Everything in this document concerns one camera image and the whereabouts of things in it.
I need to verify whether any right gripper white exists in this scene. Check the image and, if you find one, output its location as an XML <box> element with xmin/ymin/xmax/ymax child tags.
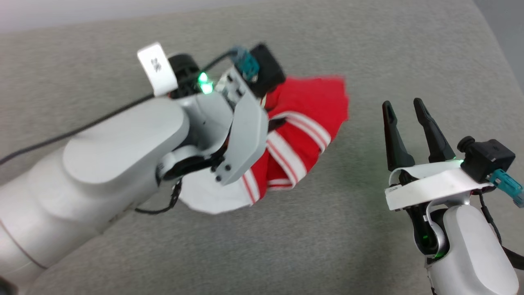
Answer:
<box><xmin>382</xmin><ymin>98</ymin><xmax>495</xmax><ymax>211</ymax></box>

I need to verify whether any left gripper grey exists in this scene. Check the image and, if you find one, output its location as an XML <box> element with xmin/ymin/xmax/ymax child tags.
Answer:
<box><xmin>213</xmin><ymin>68</ymin><xmax>287</xmax><ymax>186</ymax></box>

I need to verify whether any red garment with white stripes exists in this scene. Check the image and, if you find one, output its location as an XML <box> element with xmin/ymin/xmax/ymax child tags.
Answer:
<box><xmin>179</xmin><ymin>76</ymin><xmax>350</xmax><ymax>215</ymax></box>

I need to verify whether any grey fabric sofa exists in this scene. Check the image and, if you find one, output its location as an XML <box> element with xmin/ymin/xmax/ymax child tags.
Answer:
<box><xmin>0</xmin><ymin>0</ymin><xmax>524</xmax><ymax>295</ymax></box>

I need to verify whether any teal left camera connector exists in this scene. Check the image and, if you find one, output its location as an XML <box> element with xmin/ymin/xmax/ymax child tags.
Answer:
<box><xmin>229</xmin><ymin>46</ymin><xmax>260</xmax><ymax>82</ymax></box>

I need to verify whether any teal camera connector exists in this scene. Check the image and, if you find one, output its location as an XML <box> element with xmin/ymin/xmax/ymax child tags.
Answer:
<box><xmin>229</xmin><ymin>46</ymin><xmax>260</xmax><ymax>82</ymax></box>
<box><xmin>489</xmin><ymin>169</ymin><xmax>524</xmax><ymax>207</ymax></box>

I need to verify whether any teal right camera connector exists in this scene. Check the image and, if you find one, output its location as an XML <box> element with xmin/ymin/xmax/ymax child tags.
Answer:
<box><xmin>489</xmin><ymin>169</ymin><xmax>524</xmax><ymax>207</ymax></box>

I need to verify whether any white cable tag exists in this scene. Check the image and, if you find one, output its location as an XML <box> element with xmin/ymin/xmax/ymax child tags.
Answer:
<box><xmin>137</xmin><ymin>42</ymin><xmax>178</xmax><ymax>97</ymax></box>

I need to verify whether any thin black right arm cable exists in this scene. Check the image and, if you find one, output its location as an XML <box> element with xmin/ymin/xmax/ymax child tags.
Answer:
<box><xmin>477</xmin><ymin>193</ymin><xmax>524</xmax><ymax>271</ymax></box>

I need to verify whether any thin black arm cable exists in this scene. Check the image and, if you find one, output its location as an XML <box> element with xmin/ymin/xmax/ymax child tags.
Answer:
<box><xmin>0</xmin><ymin>51</ymin><xmax>238</xmax><ymax>166</ymax></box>
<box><xmin>477</xmin><ymin>193</ymin><xmax>524</xmax><ymax>271</ymax></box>

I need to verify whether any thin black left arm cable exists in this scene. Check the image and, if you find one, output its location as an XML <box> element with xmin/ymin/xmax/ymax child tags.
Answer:
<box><xmin>0</xmin><ymin>51</ymin><xmax>238</xmax><ymax>166</ymax></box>

